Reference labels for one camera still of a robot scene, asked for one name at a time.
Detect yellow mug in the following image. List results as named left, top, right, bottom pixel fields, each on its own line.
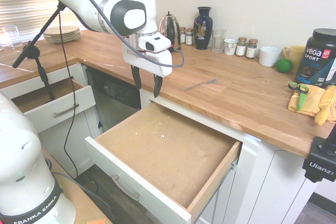
left=282, top=45, right=307, bottom=73

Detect clear tumbler glass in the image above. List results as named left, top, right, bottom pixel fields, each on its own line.
left=2, top=24, right=23, bottom=49

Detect dark blue painted vase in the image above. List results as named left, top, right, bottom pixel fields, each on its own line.
left=193, top=6, right=213, bottom=51

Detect yellow folded cloth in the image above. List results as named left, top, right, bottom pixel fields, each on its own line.
left=287, top=85, right=336, bottom=123

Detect black clamp camera stand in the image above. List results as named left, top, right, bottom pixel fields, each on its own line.
left=302, top=129, right=336, bottom=183

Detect small open white drawer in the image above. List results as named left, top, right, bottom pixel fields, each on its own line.
left=10, top=77, right=97, bottom=134

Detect silver metal fork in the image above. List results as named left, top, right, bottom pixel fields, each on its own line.
left=182, top=77, right=219, bottom=92

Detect white kitchen base cabinet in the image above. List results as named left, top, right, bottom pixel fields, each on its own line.
left=0, top=62, right=320, bottom=224

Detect stainless steel electric kettle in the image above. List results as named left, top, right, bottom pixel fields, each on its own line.
left=158, top=11, right=182, bottom=51

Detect small patterned white cup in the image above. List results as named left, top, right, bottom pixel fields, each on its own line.
left=223, top=38, right=239, bottom=56

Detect green lime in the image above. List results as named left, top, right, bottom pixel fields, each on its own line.
left=275, top=58, right=293, bottom=73

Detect thin black cable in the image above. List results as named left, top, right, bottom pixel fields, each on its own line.
left=57, top=8, right=80, bottom=178

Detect large open wooden drawer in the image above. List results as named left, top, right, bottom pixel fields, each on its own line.
left=85, top=102, right=244, bottom=224

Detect green handled scissors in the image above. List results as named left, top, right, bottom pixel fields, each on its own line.
left=288, top=81, right=310, bottom=112

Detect clear ribbed drinking glass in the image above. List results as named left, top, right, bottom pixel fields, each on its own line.
left=211, top=28, right=227, bottom=54

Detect stack of beige plates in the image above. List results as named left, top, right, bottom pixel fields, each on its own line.
left=43, top=26, right=82, bottom=44

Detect stainless steel dishwasher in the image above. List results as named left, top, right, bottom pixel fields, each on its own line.
left=85, top=66, right=143, bottom=133

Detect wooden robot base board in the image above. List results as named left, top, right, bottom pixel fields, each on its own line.
left=38, top=146, right=114, bottom=224

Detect black boom camera stand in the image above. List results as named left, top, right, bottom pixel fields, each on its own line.
left=12, top=0, right=68, bottom=102

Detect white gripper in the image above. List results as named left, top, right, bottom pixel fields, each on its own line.
left=122, top=45, right=173, bottom=98

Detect grey braided cable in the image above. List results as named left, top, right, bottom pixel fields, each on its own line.
left=59, top=0, right=185, bottom=68

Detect grey floor cable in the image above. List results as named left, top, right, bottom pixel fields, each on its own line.
left=44, top=157, right=114, bottom=224

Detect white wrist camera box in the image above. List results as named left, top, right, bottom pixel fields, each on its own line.
left=138, top=34, right=172, bottom=53

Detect black Vega protein tub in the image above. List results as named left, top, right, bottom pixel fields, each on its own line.
left=294, top=28, right=336, bottom=89

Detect plain white mug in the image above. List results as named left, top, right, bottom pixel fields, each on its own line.
left=259, top=46, right=282, bottom=68

